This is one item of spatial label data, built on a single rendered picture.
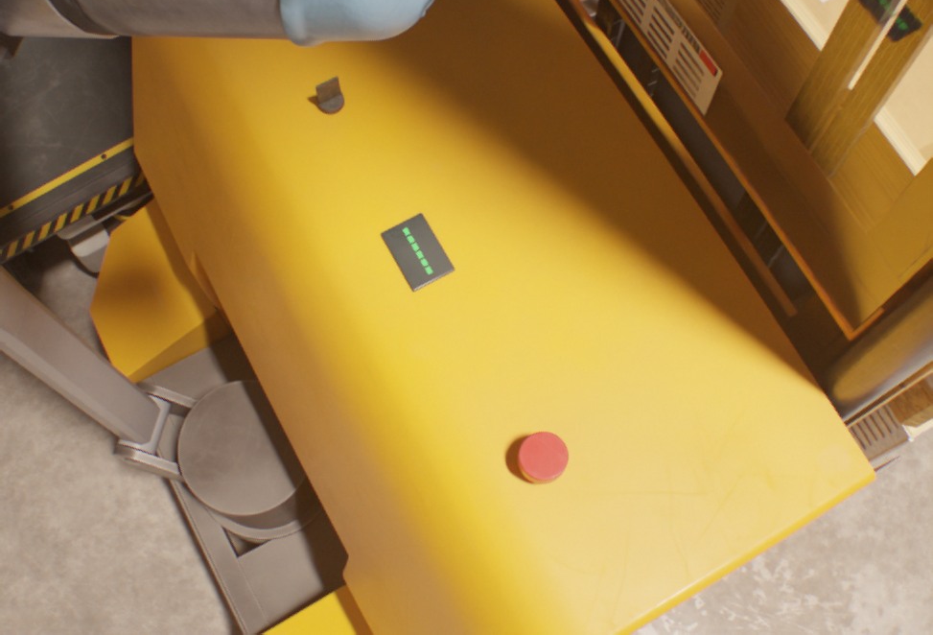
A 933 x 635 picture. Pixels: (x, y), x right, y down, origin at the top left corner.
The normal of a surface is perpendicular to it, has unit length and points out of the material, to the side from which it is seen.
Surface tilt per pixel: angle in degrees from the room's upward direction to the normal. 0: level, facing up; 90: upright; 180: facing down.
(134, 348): 22
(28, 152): 0
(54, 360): 90
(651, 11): 90
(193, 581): 0
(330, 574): 0
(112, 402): 90
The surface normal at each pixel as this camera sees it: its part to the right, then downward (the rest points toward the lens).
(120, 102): 0.00, -0.37
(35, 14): -0.25, 0.89
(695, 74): -0.87, 0.45
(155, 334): -0.33, -0.17
